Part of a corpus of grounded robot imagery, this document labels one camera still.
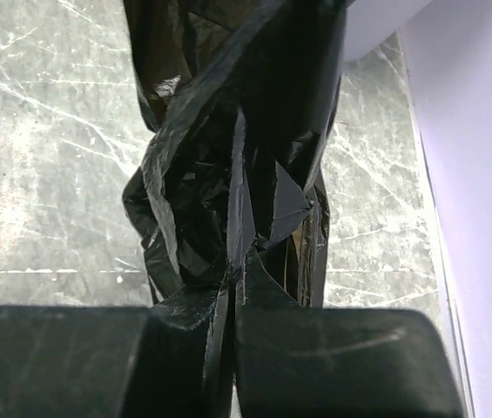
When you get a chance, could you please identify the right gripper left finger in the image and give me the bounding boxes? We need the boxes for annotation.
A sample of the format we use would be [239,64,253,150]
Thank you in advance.
[0,267,233,418]

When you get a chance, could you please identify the grey plastic trash bin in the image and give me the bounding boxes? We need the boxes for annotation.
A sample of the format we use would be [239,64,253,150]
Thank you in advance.
[340,0,438,66]

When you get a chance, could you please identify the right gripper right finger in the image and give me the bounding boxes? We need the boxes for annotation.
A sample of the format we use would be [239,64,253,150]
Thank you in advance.
[232,247,464,418]

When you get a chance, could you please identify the black trash bag roll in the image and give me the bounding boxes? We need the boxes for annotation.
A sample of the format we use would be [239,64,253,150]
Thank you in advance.
[121,0,347,308]

